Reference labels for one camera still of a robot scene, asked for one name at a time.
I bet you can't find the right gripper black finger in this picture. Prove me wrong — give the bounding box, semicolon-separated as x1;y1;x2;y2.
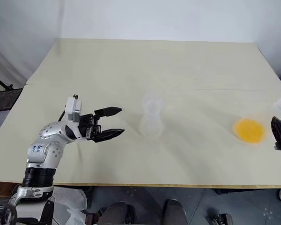
271;116;281;144

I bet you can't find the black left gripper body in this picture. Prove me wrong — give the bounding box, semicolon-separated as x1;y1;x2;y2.
78;113;102;142

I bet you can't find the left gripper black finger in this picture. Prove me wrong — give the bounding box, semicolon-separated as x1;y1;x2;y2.
94;106;123;118
93;128;126;143

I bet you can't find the clear cup of orange liquid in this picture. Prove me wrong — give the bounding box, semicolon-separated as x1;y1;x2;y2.
232;116;267;145

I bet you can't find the crumpled clear plastic bag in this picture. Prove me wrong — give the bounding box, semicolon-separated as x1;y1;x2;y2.
52;186;88;225

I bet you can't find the dark rounded shape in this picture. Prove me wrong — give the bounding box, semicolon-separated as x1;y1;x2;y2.
100;201;134;225
163;198;188;225

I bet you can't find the black stand with mesh plate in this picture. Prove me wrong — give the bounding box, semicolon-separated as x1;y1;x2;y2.
0;69;23;114

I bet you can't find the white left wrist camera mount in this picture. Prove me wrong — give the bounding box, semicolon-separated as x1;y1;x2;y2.
65;94;83;123

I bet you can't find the bundle of thin cables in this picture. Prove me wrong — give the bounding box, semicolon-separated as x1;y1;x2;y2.
0;180;18;225

